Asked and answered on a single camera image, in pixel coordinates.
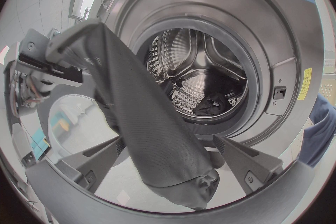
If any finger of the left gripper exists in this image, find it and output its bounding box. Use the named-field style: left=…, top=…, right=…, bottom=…
left=45, top=20, right=104, bottom=70

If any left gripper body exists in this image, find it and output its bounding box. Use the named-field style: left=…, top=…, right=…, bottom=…
left=18, top=28, right=84, bottom=88

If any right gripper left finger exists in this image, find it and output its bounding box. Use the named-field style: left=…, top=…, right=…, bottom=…
left=55, top=136, right=126, bottom=194

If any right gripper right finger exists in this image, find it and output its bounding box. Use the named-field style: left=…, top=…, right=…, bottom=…
left=213, top=134, right=284, bottom=195

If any dark grey garment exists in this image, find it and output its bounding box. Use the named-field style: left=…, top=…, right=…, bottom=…
left=83, top=22, right=219, bottom=211

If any washing machine door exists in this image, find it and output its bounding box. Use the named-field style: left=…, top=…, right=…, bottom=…
left=37, top=71, right=126, bottom=166

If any grey washing machine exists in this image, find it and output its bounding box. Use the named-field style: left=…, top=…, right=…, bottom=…
left=97, top=0, right=336, bottom=166

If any black garment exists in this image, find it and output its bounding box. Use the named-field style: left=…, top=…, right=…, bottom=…
left=193, top=92, right=229, bottom=116

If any dark blue garment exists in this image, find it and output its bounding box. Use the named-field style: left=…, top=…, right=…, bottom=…
left=298, top=93, right=336, bottom=168

